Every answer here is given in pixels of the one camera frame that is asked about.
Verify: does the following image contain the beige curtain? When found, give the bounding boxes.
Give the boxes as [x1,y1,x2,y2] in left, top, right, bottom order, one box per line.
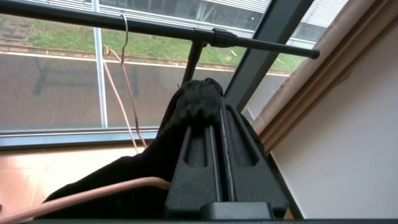
[251,0,398,155]

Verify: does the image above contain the black clothes rack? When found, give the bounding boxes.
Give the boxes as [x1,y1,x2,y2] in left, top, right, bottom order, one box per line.
[0,0,320,86]

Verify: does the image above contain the window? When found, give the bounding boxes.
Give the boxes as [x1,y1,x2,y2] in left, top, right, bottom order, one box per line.
[0,0,349,150]

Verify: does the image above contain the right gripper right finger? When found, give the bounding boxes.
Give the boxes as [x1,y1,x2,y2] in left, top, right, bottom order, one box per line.
[220,98,289,218]

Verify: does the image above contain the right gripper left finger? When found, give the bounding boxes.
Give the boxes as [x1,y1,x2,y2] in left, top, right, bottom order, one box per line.
[164,124,222,218]

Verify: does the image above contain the black shorts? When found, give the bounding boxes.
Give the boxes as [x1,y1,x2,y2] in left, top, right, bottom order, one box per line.
[40,77,269,218]

